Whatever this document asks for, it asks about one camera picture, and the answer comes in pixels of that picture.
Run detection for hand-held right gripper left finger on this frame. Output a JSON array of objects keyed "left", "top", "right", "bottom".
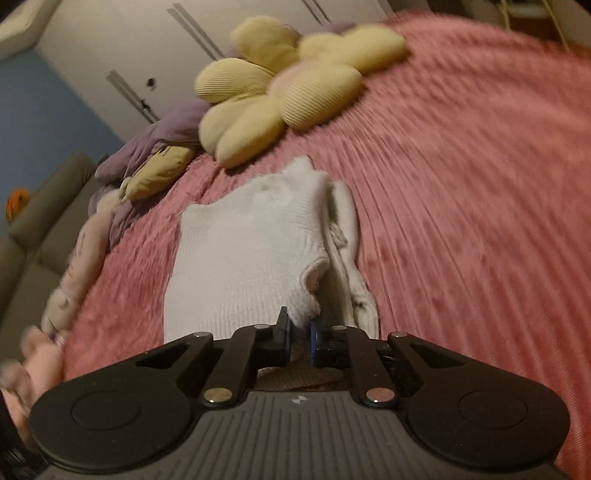
[{"left": 134, "top": 307, "right": 293, "bottom": 406}]

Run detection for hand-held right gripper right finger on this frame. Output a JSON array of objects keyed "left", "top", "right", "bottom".
[{"left": 310, "top": 319, "right": 468, "bottom": 407}]

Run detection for white knit sweater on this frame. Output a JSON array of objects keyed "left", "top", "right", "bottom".
[{"left": 164, "top": 156, "right": 380, "bottom": 370}]

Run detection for small yellow pillow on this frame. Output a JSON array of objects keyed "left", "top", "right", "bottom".
[{"left": 119, "top": 145, "right": 195, "bottom": 202}]

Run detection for pink ribbed blanket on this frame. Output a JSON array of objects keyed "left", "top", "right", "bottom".
[{"left": 62, "top": 11, "right": 591, "bottom": 472}]

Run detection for cream plush rabbit toy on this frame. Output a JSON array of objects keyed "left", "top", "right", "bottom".
[{"left": 41, "top": 189, "right": 123, "bottom": 330}]

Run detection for purple quilt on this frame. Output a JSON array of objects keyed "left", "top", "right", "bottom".
[{"left": 88, "top": 99, "right": 213, "bottom": 252}]

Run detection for yellow flower-shaped pillow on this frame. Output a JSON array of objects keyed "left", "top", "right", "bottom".
[{"left": 194, "top": 16, "right": 409, "bottom": 169}]

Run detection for pink plush toy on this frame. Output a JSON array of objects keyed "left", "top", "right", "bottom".
[{"left": 0, "top": 325, "right": 63, "bottom": 439}]

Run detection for grey-green sofa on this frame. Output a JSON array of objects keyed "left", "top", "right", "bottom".
[{"left": 0, "top": 152, "right": 109, "bottom": 324}]

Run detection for orange round object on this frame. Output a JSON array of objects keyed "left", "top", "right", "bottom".
[{"left": 6, "top": 188, "right": 31, "bottom": 221}]

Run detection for white wardrobe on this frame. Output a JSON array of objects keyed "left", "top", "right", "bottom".
[{"left": 0, "top": 0, "right": 393, "bottom": 139}]

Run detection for wardrobe handles with dark hook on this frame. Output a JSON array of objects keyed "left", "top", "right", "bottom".
[{"left": 105, "top": 69, "right": 158, "bottom": 123}]

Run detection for silver wardrobe door handles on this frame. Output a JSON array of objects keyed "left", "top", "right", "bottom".
[
  {"left": 302, "top": 0, "right": 331, "bottom": 24},
  {"left": 167, "top": 4, "right": 227, "bottom": 62}
]

